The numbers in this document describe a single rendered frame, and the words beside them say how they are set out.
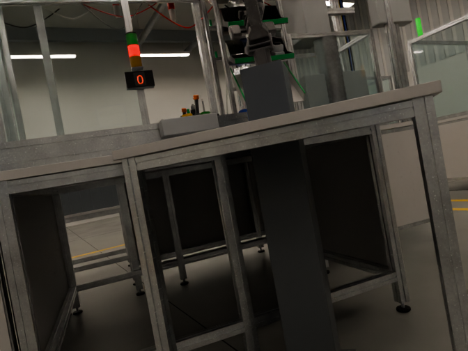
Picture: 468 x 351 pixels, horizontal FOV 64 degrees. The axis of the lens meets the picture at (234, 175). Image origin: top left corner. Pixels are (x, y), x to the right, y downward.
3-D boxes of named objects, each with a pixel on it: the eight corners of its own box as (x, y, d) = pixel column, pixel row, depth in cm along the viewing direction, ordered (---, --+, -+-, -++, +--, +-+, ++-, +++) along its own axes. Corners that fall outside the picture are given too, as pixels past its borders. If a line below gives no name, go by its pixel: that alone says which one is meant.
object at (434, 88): (442, 91, 87) (440, 79, 87) (113, 160, 113) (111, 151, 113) (400, 117, 154) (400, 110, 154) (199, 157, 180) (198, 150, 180)
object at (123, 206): (389, 228, 331) (372, 131, 330) (136, 297, 259) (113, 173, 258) (362, 224, 366) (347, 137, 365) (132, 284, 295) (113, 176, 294)
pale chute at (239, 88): (274, 104, 163) (274, 95, 160) (244, 108, 161) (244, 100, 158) (256, 72, 182) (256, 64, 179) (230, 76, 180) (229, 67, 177)
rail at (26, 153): (251, 136, 151) (246, 109, 151) (1, 173, 122) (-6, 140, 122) (246, 138, 156) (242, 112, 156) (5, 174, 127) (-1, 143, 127)
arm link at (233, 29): (280, 19, 145) (276, 8, 147) (233, 24, 141) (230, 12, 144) (276, 35, 152) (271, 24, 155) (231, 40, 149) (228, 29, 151)
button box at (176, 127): (219, 128, 140) (216, 111, 139) (164, 136, 133) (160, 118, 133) (214, 131, 146) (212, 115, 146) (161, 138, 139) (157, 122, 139)
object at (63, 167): (381, 122, 163) (381, 115, 162) (-15, 183, 114) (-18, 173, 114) (257, 154, 296) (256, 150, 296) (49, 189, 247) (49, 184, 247)
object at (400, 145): (455, 235, 269) (434, 117, 268) (323, 275, 233) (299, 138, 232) (388, 227, 333) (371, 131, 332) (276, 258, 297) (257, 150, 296)
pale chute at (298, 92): (303, 101, 168) (305, 92, 165) (276, 105, 166) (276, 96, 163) (283, 69, 187) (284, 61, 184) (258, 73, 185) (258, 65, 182)
